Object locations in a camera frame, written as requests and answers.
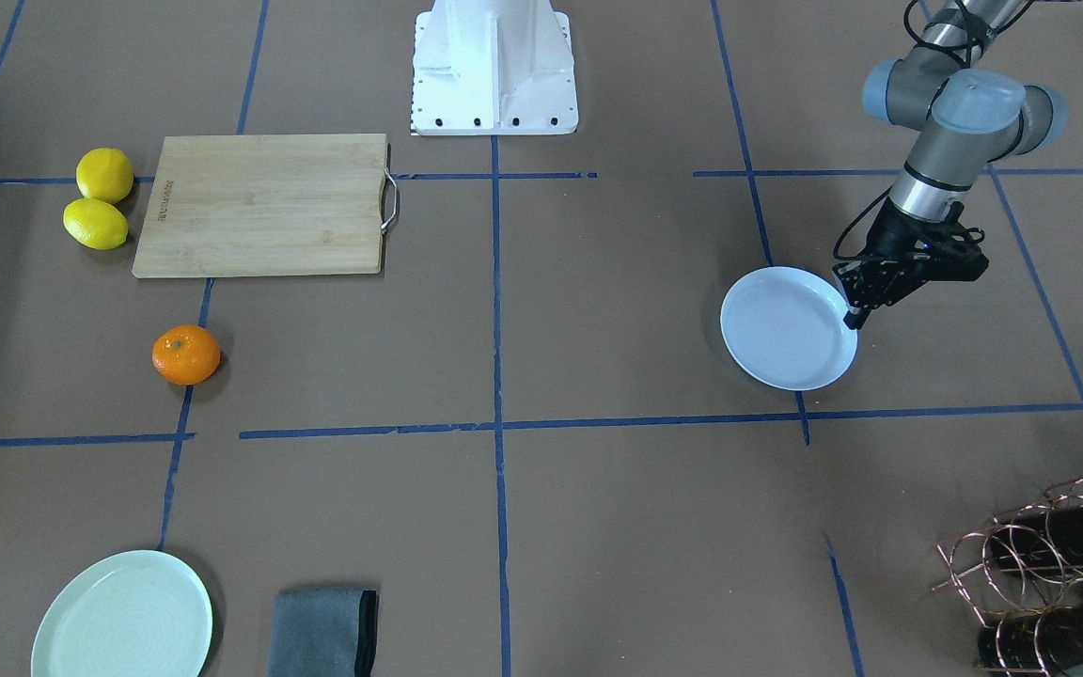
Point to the wooden cutting board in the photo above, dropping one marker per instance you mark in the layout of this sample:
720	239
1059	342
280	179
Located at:
254	205

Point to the light green plate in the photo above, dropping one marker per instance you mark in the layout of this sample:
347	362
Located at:
138	613

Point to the dark grey folded cloth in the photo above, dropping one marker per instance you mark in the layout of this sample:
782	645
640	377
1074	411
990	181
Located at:
324	632

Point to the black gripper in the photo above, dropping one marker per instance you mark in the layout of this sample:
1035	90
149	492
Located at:
891	236

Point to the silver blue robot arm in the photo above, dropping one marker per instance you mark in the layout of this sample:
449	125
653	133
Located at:
965	118

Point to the copper wire bottle rack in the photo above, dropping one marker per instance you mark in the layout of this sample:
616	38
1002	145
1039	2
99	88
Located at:
1022	577

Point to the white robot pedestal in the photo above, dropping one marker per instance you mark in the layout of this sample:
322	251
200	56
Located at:
493	67

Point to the orange fruit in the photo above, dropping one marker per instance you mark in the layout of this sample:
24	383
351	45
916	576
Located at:
186	355

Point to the light blue plate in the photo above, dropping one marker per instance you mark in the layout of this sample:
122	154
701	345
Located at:
786	328

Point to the brown glass bottle middle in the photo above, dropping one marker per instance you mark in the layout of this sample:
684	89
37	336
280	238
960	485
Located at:
1050	543

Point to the yellow lemon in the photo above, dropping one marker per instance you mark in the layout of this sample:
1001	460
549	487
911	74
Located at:
95	224
105	174

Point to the brown glass bottle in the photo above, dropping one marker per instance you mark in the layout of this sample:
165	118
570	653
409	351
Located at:
1050	543
1046	644

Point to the brown glass bottle front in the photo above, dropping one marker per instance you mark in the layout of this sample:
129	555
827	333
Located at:
1046	644

